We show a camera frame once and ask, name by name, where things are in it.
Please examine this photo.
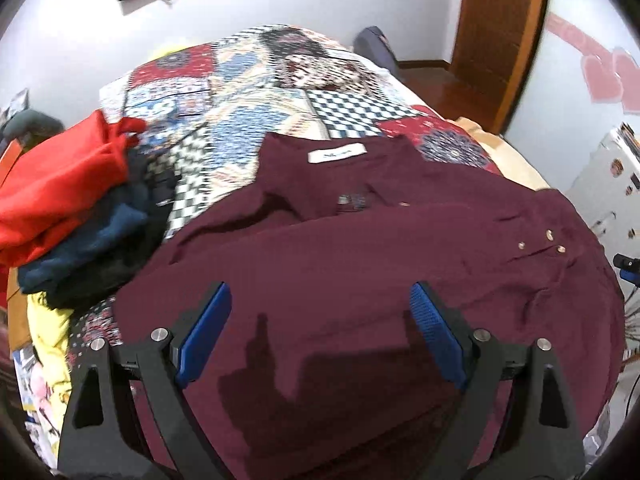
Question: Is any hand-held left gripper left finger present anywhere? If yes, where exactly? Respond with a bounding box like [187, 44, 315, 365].
[57, 281, 233, 480]

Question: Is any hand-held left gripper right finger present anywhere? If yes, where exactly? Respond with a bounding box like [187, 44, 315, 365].
[409, 281, 586, 480]

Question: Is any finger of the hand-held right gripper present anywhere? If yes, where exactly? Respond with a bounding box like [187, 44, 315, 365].
[612, 254, 640, 282]

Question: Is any maroon shirt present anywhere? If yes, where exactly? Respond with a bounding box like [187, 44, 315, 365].
[111, 132, 628, 480]

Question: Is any white cabinet with stickers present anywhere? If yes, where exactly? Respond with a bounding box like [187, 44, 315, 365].
[567, 122, 640, 261]

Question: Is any black garment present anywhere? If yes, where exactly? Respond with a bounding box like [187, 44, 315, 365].
[45, 152, 181, 311]

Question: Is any peach bed sheet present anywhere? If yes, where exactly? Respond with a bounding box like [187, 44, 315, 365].
[452, 116, 556, 192]

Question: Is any navy blue garment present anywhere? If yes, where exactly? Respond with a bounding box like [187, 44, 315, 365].
[19, 147, 173, 295]

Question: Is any yellow garment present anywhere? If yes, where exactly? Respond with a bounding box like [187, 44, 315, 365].
[27, 290, 76, 406]

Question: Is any printed white sheet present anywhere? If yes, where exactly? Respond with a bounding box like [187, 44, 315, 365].
[12, 350, 67, 457]

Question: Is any brown cardboard box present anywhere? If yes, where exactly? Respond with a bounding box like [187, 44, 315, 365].
[7, 265, 32, 351]

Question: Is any red garment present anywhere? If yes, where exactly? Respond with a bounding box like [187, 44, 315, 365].
[0, 110, 148, 267]

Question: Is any patchwork printed blanket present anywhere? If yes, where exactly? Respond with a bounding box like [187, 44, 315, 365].
[65, 24, 506, 376]

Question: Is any wooden door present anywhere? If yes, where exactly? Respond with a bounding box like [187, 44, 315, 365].
[450, 0, 552, 136]

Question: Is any grey pillow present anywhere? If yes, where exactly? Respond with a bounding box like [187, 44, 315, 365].
[2, 109, 66, 144]

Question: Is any grey bag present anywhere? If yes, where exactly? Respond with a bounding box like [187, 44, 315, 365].
[354, 26, 401, 74]

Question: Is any pink wall sticker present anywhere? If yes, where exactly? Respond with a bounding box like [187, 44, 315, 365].
[545, 12, 640, 112]

